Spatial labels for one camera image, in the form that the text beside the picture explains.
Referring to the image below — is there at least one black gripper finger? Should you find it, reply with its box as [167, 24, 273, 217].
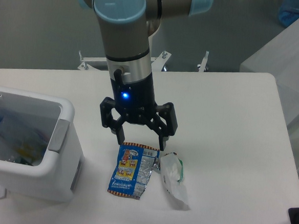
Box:
[146, 102, 178, 151]
[100, 97, 125, 144]

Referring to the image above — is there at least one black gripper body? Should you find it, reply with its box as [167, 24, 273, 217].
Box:
[111, 70, 156, 125]

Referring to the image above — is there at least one white plastic bag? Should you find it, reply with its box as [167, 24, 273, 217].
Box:
[159, 152, 190, 211]

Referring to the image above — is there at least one blue snack wrapper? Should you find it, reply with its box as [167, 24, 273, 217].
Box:
[107, 142, 160, 200]

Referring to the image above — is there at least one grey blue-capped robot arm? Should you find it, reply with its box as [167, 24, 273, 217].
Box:
[78, 0, 214, 150]

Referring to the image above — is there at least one white open trash can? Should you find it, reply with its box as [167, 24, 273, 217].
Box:
[0, 86, 84, 202]

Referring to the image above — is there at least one metal table clamp bolt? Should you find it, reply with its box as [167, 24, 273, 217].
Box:
[197, 51, 209, 73]

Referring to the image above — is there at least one blue water bottle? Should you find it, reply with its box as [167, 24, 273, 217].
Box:
[278, 0, 299, 28]

